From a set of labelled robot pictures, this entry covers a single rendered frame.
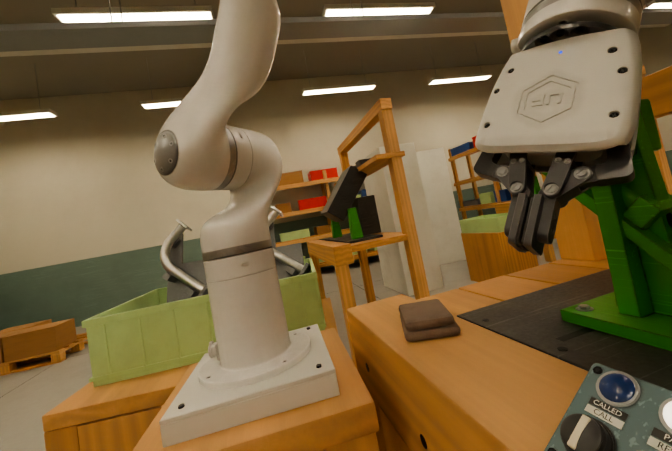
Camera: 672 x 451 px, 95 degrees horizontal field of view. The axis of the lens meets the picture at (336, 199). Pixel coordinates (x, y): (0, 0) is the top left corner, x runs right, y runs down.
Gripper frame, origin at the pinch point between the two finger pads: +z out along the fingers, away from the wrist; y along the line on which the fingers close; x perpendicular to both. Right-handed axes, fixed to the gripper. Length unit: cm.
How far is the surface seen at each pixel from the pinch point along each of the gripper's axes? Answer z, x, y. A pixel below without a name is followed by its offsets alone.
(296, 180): -115, 325, -548
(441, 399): 17.6, 9.5, -7.3
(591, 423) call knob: 11.7, 1.9, 5.2
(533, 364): 11.2, 16.4, -1.6
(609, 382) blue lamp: 9.1, 4.0, 5.5
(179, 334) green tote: 40, 10, -78
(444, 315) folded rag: 10.1, 19.1, -13.8
